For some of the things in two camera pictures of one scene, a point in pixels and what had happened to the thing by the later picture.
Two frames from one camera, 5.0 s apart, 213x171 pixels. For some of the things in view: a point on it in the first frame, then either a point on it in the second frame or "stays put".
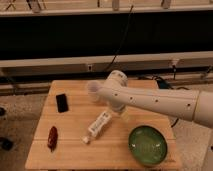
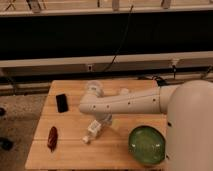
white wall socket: (90, 67) stays put
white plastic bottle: (96, 128) stays put
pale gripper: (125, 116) -> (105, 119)
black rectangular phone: (62, 104) stays put
